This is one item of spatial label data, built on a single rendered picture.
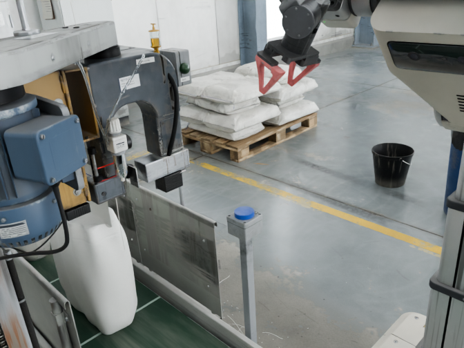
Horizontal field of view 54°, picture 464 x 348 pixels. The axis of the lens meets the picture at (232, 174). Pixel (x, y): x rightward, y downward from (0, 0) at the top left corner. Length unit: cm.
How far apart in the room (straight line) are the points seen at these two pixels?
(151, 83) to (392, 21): 57
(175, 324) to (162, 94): 86
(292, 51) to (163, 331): 111
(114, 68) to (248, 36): 603
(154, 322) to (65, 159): 104
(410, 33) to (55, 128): 67
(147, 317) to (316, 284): 103
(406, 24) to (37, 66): 68
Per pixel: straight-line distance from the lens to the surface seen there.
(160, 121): 120
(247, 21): 707
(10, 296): 122
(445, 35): 95
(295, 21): 83
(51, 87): 104
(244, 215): 133
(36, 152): 75
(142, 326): 172
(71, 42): 94
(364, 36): 968
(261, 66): 92
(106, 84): 109
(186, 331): 167
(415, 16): 100
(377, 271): 260
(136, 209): 195
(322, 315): 229
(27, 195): 85
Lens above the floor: 151
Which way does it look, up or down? 24 degrees down
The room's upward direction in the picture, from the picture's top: 4 degrees counter-clockwise
